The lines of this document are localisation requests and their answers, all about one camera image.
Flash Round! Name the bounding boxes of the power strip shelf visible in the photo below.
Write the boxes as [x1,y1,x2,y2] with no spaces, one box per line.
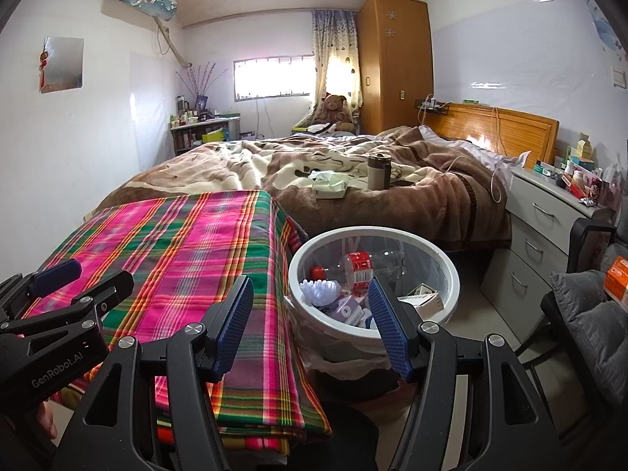
[414,98,452,115]

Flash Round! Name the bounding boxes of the silver wall sheet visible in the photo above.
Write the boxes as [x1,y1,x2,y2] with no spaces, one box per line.
[39,37,84,93]

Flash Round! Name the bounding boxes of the window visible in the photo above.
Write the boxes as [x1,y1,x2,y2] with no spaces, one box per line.
[233,55,315,99]

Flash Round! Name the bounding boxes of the white foam net sleeve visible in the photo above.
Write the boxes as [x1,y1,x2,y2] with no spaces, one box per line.
[300,279,343,308]

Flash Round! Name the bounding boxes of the brown teddy bear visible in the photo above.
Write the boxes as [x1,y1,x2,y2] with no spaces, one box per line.
[311,94,355,133]

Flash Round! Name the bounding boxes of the brown printed blanket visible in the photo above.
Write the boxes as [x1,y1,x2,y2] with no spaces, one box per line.
[86,126,513,251]

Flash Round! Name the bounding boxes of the lilac bedsheet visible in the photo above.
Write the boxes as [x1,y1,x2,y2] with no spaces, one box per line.
[419,125,531,173]

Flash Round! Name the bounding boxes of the long white box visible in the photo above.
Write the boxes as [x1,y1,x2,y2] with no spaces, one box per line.
[395,294,445,316]

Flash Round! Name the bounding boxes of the wooden wardrobe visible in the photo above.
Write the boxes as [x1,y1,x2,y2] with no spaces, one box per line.
[356,0,435,135]

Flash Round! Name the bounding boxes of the patterned curtain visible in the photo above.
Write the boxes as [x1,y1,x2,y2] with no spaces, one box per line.
[311,9,364,111]

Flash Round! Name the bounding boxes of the white nightstand with drawers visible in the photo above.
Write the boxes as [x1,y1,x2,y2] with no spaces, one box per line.
[481,164,614,349]

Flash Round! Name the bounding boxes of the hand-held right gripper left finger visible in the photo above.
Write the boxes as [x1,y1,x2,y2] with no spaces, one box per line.
[51,275,254,471]

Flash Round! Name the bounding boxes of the wooden headboard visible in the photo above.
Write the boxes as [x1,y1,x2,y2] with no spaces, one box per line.
[424,103,560,170]

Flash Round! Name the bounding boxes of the white round trash bin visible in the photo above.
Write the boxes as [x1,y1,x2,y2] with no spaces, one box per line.
[293,234,453,378]
[288,226,461,354]

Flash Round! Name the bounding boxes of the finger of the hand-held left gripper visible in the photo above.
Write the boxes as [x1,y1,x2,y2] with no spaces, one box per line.
[0,259,82,322]
[0,270,135,335]

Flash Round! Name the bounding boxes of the wrapped air conditioner pipe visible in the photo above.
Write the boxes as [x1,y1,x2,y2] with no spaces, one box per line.
[157,17,192,67]

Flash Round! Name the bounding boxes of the cluttered shelf unit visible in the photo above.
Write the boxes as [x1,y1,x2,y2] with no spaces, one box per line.
[169,115,241,158]

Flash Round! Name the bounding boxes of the white charging cable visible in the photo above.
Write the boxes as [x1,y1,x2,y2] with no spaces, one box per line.
[439,154,504,204]

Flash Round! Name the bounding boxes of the grey seat cushion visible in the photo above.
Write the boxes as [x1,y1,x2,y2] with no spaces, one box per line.
[550,243,628,369]

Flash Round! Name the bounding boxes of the steel thermos cup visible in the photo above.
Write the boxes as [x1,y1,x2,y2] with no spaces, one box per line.
[367,153,392,191]

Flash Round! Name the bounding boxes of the dried branches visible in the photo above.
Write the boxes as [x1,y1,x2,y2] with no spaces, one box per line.
[177,61,229,96]

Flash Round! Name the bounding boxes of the black chair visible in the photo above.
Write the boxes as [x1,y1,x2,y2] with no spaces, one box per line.
[513,218,628,452]

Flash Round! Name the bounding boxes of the tissue pack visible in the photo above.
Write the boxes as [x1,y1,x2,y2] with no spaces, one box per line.
[308,169,349,200]

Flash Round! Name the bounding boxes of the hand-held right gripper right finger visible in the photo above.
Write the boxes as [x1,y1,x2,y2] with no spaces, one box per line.
[368,277,572,471]

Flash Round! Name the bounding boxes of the pink plaid cloth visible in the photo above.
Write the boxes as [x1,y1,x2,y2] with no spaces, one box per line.
[20,189,334,440]

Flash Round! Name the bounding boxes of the person's left hand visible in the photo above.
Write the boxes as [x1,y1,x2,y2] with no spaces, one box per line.
[37,399,60,441]

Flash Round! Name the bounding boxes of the clutter of small boxes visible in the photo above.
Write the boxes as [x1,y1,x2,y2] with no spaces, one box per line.
[534,132,614,207]

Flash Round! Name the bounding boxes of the orange box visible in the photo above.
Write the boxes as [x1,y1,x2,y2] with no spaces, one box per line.
[603,255,628,312]

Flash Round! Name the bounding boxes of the clear bottle with red cap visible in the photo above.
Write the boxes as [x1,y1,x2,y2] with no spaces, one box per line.
[310,250,408,289]

